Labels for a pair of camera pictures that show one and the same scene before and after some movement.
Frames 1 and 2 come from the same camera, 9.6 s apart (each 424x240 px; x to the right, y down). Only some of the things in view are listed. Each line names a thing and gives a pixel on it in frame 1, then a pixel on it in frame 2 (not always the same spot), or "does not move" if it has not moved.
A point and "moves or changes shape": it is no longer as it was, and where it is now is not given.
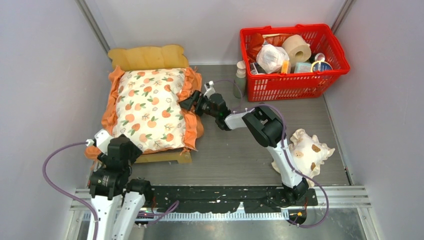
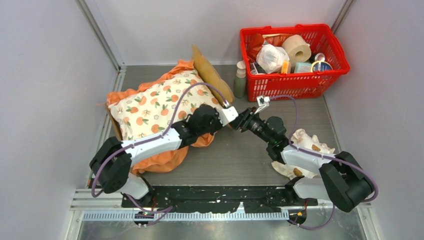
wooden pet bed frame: x=164 y=57 to x=204 y=66
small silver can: x=319 y=57 does not move
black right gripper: x=197 y=96 to x=243 y=122
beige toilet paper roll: x=298 y=49 does not move
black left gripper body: x=135 y=152 to x=214 y=125
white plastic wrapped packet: x=270 y=57 does not move
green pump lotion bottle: x=239 y=86 does not move
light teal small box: x=303 y=67 does not move
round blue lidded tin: x=320 y=66 does not move
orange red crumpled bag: x=256 y=41 does not move
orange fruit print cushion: x=144 y=105 moves or changes shape
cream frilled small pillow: x=306 y=153 does not move
